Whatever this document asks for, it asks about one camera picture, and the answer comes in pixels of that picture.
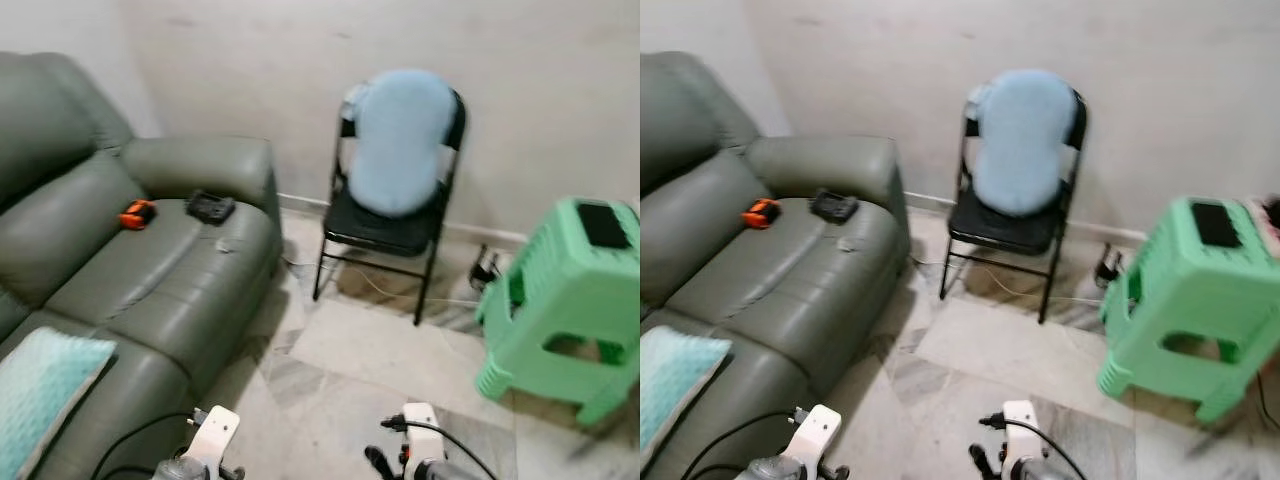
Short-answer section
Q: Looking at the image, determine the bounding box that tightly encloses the teal dotted plush pillow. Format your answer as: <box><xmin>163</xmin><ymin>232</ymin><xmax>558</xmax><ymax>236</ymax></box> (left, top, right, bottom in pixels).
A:
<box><xmin>640</xmin><ymin>326</ymin><xmax>733</xmax><ymax>463</ymax></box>
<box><xmin>0</xmin><ymin>326</ymin><xmax>119</xmax><ymax>480</ymax></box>

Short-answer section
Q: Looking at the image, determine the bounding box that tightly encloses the grey-green leather sofa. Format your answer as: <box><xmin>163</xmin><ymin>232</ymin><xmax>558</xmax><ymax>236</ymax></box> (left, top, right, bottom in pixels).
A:
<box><xmin>640</xmin><ymin>50</ymin><xmax>911</xmax><ymax>480</ymax></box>
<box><xmin>0</xmin><ymin>50</ymin><xmax>284</xmax><ymax>480</ymax></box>

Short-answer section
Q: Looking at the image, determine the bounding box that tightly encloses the black power adapter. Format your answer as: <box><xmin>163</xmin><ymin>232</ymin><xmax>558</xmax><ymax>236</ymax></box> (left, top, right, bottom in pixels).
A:
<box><xmin>472</xmin><ymin>245</ymin><xmax>506</xmax><ymax>293</ymax></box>
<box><xmin>1095</xmin><ymin>245</ymin><xmax>1126</xmax><ymax>289</ymax></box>

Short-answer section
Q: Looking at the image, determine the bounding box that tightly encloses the black metal folding chair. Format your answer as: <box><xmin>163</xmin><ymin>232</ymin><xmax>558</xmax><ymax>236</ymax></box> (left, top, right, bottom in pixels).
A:
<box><xmin>938</xmin><ymin>85</ymin><xmax>1089</xmax><ymax>325</ymax></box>
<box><xmin>312</xmin><ymin>85</ymin><xmax>468</xmax><ymax>327</ymax></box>

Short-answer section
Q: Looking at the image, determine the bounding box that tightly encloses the black boxy device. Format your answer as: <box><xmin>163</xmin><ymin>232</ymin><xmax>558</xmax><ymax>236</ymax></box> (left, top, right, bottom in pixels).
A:
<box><xmin>810</xmin><ymin>189</ymin><xmax>861</xmax><ymax>225</ymax></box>
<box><xmin>186</xmin><ymin>190</ymin><xmax>237</xmax><ymax>226</ymax></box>

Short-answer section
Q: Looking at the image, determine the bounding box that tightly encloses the green plastic stool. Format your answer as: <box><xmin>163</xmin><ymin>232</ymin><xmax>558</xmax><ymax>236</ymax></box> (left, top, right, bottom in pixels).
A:
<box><xmin>1097</xmin><ymin>197</ymin><xmax>1280</xmax><ymax>423</ymax></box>
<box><xmin>474</xmin><ymin>197</ymin><xmax>641</xmax><ymax>429</ymax></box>

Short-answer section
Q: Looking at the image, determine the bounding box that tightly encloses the light blue plush cushion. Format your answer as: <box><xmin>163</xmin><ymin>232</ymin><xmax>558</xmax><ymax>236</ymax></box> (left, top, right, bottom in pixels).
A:
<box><xmin>345</xmin><ymin>68</ymin><xmax>459</xmax><ymax>219</ymax></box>
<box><xmin>968</xmin><ymin>68</ymin><xmax>1081</xmax><ymax>218</ymax></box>

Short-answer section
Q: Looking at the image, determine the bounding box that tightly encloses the black flat rectangular object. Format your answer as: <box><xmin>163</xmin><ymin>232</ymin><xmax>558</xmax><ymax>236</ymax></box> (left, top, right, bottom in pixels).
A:
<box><xmin>1190</xmin><ymin>202</ymin><xmax>1244</xmax><ymax>249</ymax></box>
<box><xmin>577</xmin><ymin>201</ymin><xmax>633</xmax><ymax>251</ymax></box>

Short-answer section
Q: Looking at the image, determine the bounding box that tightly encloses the pinkish brown object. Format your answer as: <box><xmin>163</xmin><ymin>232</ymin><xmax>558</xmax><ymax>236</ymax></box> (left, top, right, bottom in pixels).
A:
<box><xmin>1248</xmin><ymin>193</ymin><xmax>1280</xmax><ymax>251</ymax></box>

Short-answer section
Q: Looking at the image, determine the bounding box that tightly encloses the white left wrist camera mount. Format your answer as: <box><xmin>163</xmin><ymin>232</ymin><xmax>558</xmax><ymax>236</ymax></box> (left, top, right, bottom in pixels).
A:
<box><xmin>785</xmin><ymin>404</ymin><xmax>843</xmax><ymax>469</ymax></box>
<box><xmin>190</xmin><ymin>405</ymin><xmax>241</xmax><ymax>471</ymax></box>

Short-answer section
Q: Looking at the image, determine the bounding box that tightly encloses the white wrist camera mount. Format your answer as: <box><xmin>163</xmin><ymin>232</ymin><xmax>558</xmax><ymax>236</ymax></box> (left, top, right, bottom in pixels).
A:
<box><xmin>785</xmin><ymin>404</ymin><xmax>843</xmax><ymax>469</ymax></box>
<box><xmin>400</xmin><ymin>402</ymin><xmax>446</xmax><ymax>466</ymax></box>
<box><xmin>1000</xmin><ymin>400</ymin><xmax>1041</xmax><ymax>463</ymax></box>
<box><xmin>190</xmin><ymin>405</ymin><xmax>241</xmax><ymax>471</ymax></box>

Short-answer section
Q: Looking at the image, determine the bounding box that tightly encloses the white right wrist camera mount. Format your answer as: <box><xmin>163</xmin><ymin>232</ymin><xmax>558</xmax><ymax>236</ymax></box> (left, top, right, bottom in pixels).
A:
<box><xmin>400</xmin><ymin>402</ymin><xmax>446</xmax><ymax>466</ymax></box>
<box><xmin>1000</xmin><ymin>400</ymin><xmax>1041</xmax><ymax>463</ymax></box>

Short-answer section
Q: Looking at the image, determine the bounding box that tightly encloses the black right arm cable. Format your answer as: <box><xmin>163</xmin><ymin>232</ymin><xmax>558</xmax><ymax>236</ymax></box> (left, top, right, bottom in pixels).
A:
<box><xmin>980</xmin><ymin>415</ymin><xmax>1088</xmax><ymax>480</ymax></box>
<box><xmin>380</xmin><ymin>417</ymin><xmax>499</xmax><ymax>480</ymax></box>

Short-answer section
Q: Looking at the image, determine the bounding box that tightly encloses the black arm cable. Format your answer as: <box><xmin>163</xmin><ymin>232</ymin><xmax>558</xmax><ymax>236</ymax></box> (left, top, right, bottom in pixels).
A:
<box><xmin>700</xmin><ymin>410</ymin><xmax>801</xmax><ymax>480</ymax></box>
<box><xmin>980</xmin><ymin>415</ymin><xmax>1088</xmax><ymax>480</ymax></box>
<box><xmin>380</xmin><ymin>417</ymin><xmax>499</xmax><ymax>480</ymax></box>
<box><xmin>90</xmin><ymin>410</ymin><xmax>201</xmax><ymax>480</ymax></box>

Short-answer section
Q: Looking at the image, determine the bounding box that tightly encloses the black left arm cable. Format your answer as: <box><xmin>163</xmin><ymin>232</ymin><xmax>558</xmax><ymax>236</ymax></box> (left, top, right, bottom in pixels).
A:
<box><xmin>90</xmin><ymin>410</ymin><xmax>201</xmax><ymax>480</ymax></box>
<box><xmin>700</xmin><ymin>410</ymin><xmax>801</xmax><ymax>480</ymax></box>

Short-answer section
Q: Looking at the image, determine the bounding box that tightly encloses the thin white floor cable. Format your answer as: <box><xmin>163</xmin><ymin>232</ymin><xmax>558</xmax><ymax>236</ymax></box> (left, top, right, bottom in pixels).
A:
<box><xmin>910</xmin><ymin>258</ymin><xmax>1103</xmax><ymax>305</ymax></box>
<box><xmin>283</xmin><ymin>258</ymin><xmax>481</xmax><ymax>306</ymax></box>

